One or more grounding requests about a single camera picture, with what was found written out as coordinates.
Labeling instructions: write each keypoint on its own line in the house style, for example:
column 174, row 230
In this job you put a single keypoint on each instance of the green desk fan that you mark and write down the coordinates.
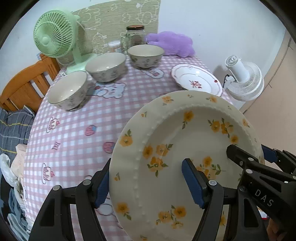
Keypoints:
column 56, row 34

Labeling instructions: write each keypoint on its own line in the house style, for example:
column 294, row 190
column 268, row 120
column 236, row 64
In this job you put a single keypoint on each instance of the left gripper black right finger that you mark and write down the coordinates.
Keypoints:
column 244, row 221

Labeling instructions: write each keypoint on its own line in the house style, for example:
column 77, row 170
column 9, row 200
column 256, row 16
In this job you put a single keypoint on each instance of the cotton swab container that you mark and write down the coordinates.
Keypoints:
column 115, row 46

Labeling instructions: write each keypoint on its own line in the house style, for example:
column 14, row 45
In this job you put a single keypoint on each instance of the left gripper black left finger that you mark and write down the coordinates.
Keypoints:
column 54, row 220

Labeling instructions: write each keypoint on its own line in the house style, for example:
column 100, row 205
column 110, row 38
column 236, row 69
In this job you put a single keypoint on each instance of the peach cloth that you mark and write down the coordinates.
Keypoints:
column 17, row 166

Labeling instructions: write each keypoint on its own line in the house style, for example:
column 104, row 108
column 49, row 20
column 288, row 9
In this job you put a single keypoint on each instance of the blue clothes pile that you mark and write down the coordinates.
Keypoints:
column 13, row 211

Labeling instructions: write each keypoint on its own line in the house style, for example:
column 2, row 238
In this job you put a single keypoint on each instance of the glass jar with lid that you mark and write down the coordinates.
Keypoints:
column 134, row 35

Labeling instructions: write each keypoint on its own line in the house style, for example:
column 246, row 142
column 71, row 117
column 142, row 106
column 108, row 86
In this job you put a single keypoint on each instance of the pink checkered tablecloth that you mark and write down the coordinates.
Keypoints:
column 67, row 147

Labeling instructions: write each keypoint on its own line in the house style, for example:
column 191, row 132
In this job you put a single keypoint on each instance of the wooden bed headboard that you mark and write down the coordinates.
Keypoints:
column 19, row 91

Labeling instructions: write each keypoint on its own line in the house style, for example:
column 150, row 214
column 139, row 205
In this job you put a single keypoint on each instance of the green patterned wall mat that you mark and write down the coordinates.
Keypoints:
column 106, row 22

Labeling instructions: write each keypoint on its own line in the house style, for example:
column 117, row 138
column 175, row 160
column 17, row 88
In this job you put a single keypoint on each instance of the round yellow floral plate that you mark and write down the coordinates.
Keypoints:
column 166, row 156

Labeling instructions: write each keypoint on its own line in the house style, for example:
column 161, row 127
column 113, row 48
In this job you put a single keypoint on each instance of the white plastic bag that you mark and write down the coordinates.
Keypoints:
column 9, row 176

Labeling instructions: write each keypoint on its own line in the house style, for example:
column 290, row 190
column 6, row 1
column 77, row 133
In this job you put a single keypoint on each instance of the floral ceramic bowl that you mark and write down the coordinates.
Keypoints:
column 69, row 91
column 145, row 56
column 106, row 67

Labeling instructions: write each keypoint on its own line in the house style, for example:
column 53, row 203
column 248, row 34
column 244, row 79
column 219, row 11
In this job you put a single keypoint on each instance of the purple plush toy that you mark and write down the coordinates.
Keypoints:
column 172, row 43

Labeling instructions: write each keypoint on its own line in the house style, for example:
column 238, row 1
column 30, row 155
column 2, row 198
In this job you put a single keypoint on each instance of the grey plaid pillow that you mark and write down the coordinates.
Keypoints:
column 15, row 129

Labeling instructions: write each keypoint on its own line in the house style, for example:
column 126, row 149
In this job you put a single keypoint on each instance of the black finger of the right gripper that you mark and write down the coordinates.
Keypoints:
column 271, row 190
column 285, row 160

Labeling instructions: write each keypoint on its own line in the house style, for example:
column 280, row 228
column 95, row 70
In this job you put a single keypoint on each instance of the white clip fan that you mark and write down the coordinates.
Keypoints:
column 246, row 81

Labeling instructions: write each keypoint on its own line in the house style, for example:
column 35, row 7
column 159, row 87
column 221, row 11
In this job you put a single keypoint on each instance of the red floral white plate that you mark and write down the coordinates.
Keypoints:
column 192, row 77

